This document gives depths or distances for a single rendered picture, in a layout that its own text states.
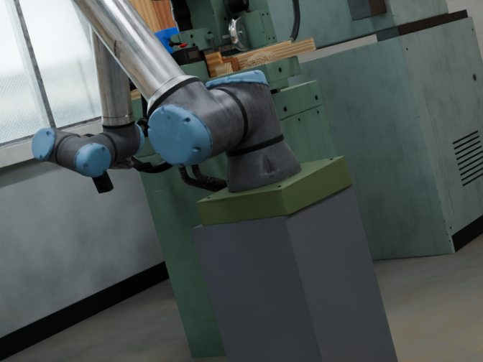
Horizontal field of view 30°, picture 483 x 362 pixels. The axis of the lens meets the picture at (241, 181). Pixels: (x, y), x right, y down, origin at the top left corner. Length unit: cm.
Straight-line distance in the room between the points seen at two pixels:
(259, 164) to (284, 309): 35
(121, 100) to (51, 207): 178
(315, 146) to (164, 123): 119
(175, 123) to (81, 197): 229
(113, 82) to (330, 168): 63
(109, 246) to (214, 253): 217
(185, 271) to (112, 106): 79
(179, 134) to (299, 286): 44
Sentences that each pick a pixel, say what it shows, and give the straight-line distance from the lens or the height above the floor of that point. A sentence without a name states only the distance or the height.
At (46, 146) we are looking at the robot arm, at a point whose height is 84.
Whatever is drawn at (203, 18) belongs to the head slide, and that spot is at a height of 110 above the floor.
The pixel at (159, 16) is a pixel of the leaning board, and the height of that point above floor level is 128.
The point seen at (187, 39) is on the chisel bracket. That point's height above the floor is 104.
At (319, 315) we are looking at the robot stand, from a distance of 213.
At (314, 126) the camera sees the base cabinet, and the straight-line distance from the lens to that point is 317.
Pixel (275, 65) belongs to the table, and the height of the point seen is 89.
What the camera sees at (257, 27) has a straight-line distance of 306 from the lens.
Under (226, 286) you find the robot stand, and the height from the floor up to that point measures 40.
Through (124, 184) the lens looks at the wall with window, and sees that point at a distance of 446.
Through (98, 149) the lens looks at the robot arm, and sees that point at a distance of 238.
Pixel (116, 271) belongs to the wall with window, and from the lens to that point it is 438.
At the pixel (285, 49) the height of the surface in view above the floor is 93.
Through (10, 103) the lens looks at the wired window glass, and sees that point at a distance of 421.
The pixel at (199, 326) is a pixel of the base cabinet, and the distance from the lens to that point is 307.
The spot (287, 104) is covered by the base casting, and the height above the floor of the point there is 75.
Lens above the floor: 88
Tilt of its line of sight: 6 degrees down
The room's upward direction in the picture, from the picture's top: 15 degrees counter-clockwise
